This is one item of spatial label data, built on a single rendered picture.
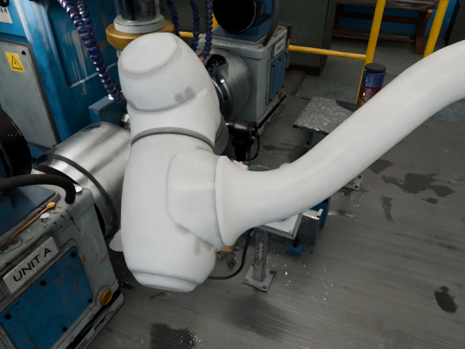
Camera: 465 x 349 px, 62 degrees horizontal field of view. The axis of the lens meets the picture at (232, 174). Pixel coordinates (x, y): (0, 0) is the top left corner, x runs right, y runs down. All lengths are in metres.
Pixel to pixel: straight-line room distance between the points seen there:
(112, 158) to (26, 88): 0.42
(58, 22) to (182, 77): 0.77
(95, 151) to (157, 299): 0.40
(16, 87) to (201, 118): 0.89
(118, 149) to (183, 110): 0.51
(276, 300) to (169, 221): 0.67
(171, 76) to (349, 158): 0.21
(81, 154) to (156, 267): 0.55
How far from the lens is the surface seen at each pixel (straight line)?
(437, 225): 1.35
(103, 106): 1.14
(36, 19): 1.13
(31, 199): 0.80
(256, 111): 1.55
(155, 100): 0.44
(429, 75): 0.49
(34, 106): 1.27
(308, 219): 1.06
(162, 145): 0.43
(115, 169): 0.91
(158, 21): 1.08
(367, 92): 1.22
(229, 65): 1.37
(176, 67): 0.44
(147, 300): 1.05
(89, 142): 0.95
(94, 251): 0.88
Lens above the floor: 1.64
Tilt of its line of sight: 37 degrees down
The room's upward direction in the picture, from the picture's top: straight up
